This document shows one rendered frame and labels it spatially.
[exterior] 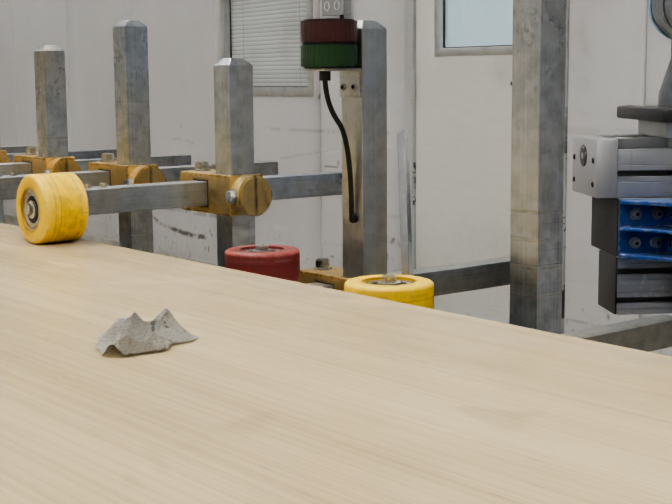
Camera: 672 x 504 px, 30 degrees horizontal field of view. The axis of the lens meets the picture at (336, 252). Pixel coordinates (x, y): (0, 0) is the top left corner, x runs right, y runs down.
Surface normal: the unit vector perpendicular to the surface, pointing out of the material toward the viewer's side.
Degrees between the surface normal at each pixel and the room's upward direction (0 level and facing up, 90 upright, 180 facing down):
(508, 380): 0
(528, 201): 90
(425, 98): 90
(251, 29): 90
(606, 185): 90
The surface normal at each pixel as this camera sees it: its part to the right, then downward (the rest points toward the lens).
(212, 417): 0.00, -0.99
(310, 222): -0.82, 0.08
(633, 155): 0.08, 0.14
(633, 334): 0.63, 0.10
